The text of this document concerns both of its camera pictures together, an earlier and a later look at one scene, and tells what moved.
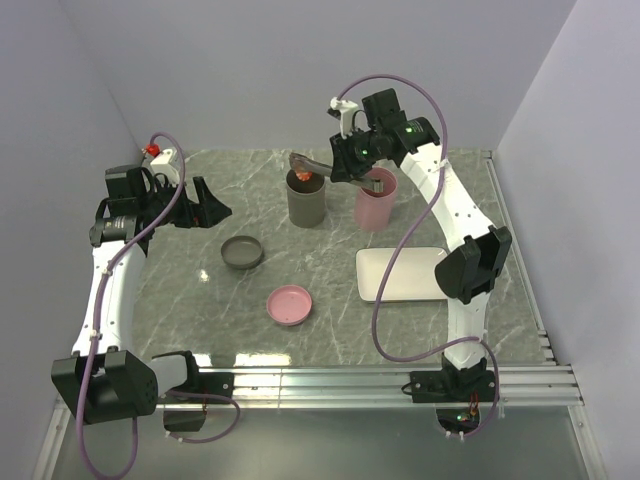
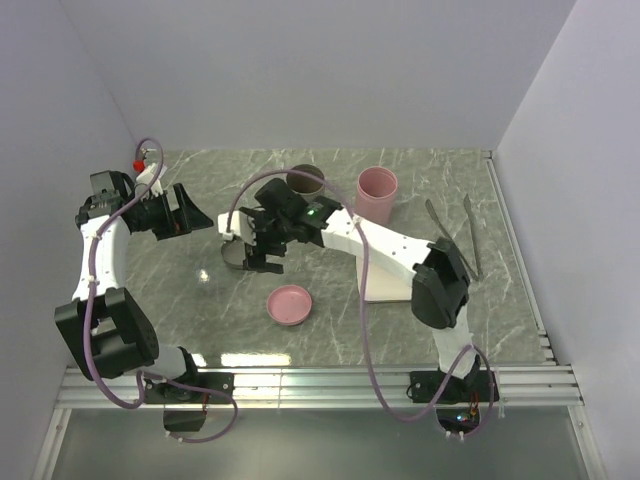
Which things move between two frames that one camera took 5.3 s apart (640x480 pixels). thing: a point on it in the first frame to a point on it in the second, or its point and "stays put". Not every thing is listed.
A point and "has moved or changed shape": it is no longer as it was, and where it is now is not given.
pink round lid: x=289 y=305 stays put
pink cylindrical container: x=373 y=211 stays put
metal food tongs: x=301 y=161 has moved or changed shape
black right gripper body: x=357 y=153 to x=272 y=233
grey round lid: x=241 y=253 stays put
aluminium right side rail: x=520 y=260 stays put
